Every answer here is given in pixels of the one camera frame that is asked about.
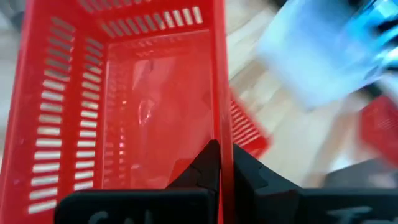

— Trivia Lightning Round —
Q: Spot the clear plastic basket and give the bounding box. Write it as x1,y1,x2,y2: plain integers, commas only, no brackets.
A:
256,0,398,111

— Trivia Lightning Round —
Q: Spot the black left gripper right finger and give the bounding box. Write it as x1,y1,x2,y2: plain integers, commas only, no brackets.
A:
233,144,398,224

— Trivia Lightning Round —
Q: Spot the dark grey plastic basket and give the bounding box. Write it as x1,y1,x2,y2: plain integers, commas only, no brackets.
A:
323,159,398,189

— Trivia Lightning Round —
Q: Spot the red slotted plastic basket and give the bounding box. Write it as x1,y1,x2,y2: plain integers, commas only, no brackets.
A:
229,89,272,158
0,0,236,224
357,95,398,167

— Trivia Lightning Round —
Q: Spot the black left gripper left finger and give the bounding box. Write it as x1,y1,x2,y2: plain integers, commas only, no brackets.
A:
53,139,221,224

